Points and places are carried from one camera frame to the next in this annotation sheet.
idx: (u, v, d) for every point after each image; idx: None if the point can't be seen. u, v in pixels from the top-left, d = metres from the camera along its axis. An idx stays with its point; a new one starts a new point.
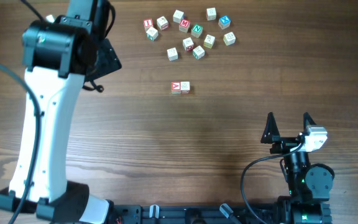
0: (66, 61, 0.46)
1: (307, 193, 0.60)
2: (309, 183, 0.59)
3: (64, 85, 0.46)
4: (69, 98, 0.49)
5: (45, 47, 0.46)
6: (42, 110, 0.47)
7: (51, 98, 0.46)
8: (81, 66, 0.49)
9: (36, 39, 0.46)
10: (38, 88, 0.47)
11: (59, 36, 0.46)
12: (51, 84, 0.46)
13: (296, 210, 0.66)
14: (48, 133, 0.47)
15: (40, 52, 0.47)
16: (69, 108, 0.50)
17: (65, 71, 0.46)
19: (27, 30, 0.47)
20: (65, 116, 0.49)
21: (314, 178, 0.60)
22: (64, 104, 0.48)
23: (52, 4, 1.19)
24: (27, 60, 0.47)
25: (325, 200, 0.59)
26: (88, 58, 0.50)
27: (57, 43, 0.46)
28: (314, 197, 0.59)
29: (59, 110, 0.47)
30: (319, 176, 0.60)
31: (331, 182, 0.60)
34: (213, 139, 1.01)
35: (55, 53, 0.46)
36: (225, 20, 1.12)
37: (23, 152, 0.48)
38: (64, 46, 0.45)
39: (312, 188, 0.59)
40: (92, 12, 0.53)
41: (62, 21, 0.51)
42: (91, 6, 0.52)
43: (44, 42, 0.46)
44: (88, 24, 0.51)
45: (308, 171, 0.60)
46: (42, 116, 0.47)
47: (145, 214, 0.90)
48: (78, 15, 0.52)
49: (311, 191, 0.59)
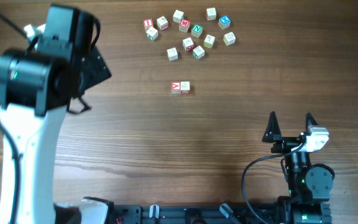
0: (43, 97, 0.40)
1: (308, 193, 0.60)
2: (310, 184, 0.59)
3: (42, 124, 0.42)
4: (49, 137, 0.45)
5: (18, 79, 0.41)
6: (20, 152, 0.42)
7: (30, 139, 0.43)
8: (61, 98, 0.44)
9: (9, 71, 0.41)
10: (15, 129, 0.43)
11: (33, 65, 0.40)
12: (29, 124, 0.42)
13: (296, 211, 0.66)
14: (28, 178, 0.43)
15: (13, 86, 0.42)
16: (51, 147, 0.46)
17: (42, 109, 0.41)
19: None
20: (47, 155, 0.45)
21: (314, 178, 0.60)
22: (45, 142, 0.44)
23: (52, 4, 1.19)
24: None
25: (325, 200, 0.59)
26: (70, 85, 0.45)
27: (31, 74, 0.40)
28: (313, 197, 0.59)
29: (39, 151, 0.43)
30: (319, 177, 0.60)
31: (331, 182, 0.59)
34: (212, 139, 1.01)
35: (29, 86, 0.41)
36: (225, 20, 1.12)
37: (2, 199, 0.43)
38: (38, 79, 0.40)
39: (313, 189, 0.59)
40: (72, 32, 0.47)
41: (40, 45, 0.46)
42: (70, 25, 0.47)
43: (16, 75, 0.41)
44: (68, 47, 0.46)
45: (308, 172, 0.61)
46: (21, 158, 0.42)
47: (145, 214, 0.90)
48: (56, 35, 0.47)
49: (312, 191, 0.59)
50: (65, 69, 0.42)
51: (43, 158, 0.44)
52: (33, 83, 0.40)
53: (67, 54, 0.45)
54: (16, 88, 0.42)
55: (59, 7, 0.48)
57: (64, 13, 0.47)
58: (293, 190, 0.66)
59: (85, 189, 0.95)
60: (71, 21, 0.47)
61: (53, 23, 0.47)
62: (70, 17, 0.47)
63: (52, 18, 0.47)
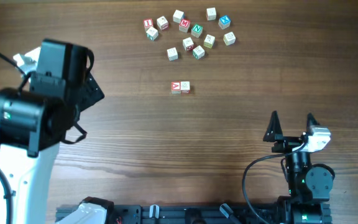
0: (35, 139, 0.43)
1: (307, 193, 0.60)
2: (309, 184, 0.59)
3: (35, 164, 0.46)
4: (41, 173, 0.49)
5: (12, 122, 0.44)
6: (13, 190, 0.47)
7: (22, 178, 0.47)
8: (53, 135, 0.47)
9: (2, 114, 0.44)
10: (8, 168, 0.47)
11: (26, 109, 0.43)
12: (20, 164, 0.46)
13: (296, 210, 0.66)
14: (20, 213, 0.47)
15: (7, 127, 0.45)
16: (43, 181, 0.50)
17: (35, 150, 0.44)
19: None
20: (38, 190, 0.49)
21: (314, 179, 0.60)
22: (36, 180, 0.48)
23: (52, 4, 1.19)
24: None
25: (325, 199, 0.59)
26: (64, 122, 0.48)
27: (25, 119, 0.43)
28: (313, 197, 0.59)
29: (30, 188, 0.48)
30: (319, 177, 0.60)
31: (331, 182, 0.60)
34: (213, 139, 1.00)
35: (23, 129, 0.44)
36: (225, 20, 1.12)
37: None
38: (32, 123, 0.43)
39: (312, 189, 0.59)
40: (64, 67, 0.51)
41: (33, 80, 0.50)
42: (62, 61, 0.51)
43: (10, 117, 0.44)
44: (60, 83, 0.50)
45: (307, 172, 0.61)
46: (13, 196, 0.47)
47: (145, 214, 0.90)
48: (50, 71, 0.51)
49: (311, 192, 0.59)
50: (59, 107, 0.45)
51: (35, 194, 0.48)
52: (26, 125, 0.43)
53: (60, 89, 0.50)
54: (10, 130, 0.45)
55: (53, 44, 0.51)
57: (56, 50, 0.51)
58: (294, 191, 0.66)
59: (85, 189, 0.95)
60: (63, 57, 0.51)
61: (46, 60, 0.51)
62: (62, 53, 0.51)
63: (45, 55, 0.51)
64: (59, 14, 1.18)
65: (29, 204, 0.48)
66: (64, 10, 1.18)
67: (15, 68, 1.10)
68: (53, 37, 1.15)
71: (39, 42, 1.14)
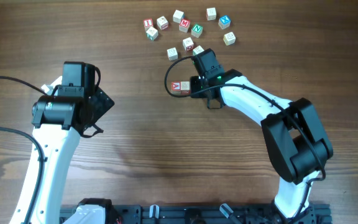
0: (69, 117, 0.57)
1: (201, 66, 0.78)
2: (208, 67, 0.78)
3: (66, 135, 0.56)
4: (68, 148, 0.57)
5: (53, 108, 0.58)
6: (46, 156, 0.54)
7: (55, 145, 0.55)
8: (79, 123, 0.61)
9: (46, 103, 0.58)
10: (44, 139, 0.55)
11: (64, 102, 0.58)
12: (56, 135, 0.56)
13: (213, 81, 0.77)
14: (49, 177, 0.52)
15: (48, 113, 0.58)
16: (67, 157, 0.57)
17: (68, 124, 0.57)
19: (38, 101, 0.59)
20: (64, 162, 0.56)
21: (206, 63, 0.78)
22: (64, 150, 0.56)
23: (51, 4, 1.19)
24: (35, 120, 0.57)
25: (208, 54, 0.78)
26: (84, 116, 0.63)
27: (63, 106, 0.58)
28: (200, 59, 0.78)
29: (61, 157, 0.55)
30: (208, 58, 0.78)
31: (216, 60, 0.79)
34: (212, 138, 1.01)
35: (59, 115, 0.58)
36: (225, 20, 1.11)
37: (23, 197, 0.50)
38: (68, 107, 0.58)
39: (211, 69, 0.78)
40: (82, 79, 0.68)
41: (60, 91, 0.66)
42: (80, 74, 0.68)
43: (52, 105, 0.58)
44: (81, 90, 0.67)
45: (201, 60, 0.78)
46: (45, 162, 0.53)
47: (145, 214, 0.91)
48: (71, 83, 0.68)
49: (212, 70, 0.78)
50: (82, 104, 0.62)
51: (61, 165, 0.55)
52: (64, 109, 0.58)
53: (81, 94, 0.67)
54: (50, 114, 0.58)
55: (71, 63, 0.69)
57: (74, 67, 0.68)
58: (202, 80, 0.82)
59: (85, 189, 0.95)
60: (81, 72, 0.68)
61: (67, 76, 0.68)
62: (79, 70, 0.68)
63: (66, 72, 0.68)
64: (58, 14, 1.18)
65: (57, 170, 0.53)
66: (64, 10, 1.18)
67: (15, 68, 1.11)
68: (53, 37, 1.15)
71: (39, 42, 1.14)
